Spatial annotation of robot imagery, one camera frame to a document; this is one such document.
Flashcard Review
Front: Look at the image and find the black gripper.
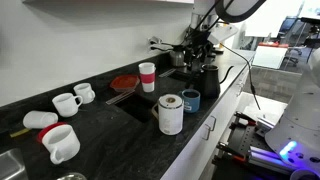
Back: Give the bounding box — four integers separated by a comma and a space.
184, 28, 216, 74

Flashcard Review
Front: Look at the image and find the silver metal kettle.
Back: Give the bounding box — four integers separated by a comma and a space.
169, 49, 187, 68

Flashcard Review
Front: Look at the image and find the black gooseneck kettle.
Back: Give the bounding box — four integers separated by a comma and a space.
189, 63, 235, 100

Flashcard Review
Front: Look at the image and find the white canister with cork lid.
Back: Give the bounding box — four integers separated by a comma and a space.
151, 93, 185, 136

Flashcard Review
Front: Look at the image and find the red round lid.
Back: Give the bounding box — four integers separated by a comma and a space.
36, 121, 68, 144

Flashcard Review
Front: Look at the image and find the clear plastic strip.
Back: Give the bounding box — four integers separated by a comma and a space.
158, 68, 177, 79
105, 89, 136, 106

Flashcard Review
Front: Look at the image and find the blue mug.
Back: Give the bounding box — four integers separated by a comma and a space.
178, 88, 202, 114

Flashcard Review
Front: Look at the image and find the white cup with red sleeve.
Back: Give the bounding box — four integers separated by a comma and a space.
138, 62, 157, 93

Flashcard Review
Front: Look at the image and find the white office table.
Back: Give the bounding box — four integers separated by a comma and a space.
251, 45, 288, 70

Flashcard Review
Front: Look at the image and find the red tray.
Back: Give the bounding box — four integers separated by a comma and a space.
258, 41, 290, 49

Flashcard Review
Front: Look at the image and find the red black clamp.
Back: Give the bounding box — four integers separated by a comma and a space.
229, 110, 258, 131
213, 141, 249, 164

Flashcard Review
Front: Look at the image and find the red plastic container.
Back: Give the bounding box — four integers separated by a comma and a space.
109, 74, 141, 93

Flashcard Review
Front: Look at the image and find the black recessed counter sink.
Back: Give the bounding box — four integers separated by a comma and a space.
114, 93, 159, 124

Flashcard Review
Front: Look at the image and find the black office chair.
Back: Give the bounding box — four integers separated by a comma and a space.
283, 46, 303, 67

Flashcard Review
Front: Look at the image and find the dark computer monitor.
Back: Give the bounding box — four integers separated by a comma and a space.
277, 16, 299, 38

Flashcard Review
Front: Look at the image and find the small white mug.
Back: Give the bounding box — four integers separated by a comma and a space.
72, 82, 96, 105

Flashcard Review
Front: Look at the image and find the silver aluminium profile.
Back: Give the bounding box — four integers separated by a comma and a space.
248, 145, 298, 176

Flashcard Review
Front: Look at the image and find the medium white mug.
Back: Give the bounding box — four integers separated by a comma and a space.
51, 92, 84, 118

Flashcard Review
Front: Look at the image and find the large white mug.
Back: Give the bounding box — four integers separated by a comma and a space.
41, 124, 81, 166

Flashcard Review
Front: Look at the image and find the round metal bowl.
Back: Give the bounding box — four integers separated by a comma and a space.
55, 171, 88, 180

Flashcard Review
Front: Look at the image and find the yellow flat stick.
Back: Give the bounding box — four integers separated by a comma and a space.
9, 127, 31, 139

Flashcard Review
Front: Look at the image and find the steel sink basin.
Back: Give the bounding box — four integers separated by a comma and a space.
0, 148, 29, 180

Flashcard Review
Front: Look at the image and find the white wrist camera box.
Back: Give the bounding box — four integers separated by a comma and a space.
207, 23, 240, 45

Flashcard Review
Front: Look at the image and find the wall outlet with plugs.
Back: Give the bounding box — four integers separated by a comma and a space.
147, 35, 174, 53

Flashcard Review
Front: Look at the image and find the metal drawer handle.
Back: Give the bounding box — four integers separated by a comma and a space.
235, 79, 245, 98
201, 115, 217, 141

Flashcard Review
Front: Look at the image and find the black camera cable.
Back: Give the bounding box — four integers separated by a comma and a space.
221, 43, 262, 111

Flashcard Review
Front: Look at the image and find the black device with cables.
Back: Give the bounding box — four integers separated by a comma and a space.
213, 114, 281, 180

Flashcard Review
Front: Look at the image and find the white handleless cup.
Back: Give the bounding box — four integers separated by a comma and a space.
22, 110, 59, 130

